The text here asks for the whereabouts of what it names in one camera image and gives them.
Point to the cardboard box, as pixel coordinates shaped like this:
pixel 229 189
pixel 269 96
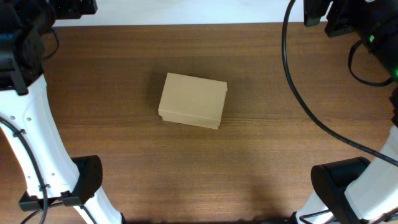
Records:
pixel 193 101

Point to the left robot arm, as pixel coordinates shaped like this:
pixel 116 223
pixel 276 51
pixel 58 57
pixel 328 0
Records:
pixel 53 178

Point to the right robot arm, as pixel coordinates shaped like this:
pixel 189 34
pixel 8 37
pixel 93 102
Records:
pixel 355 190

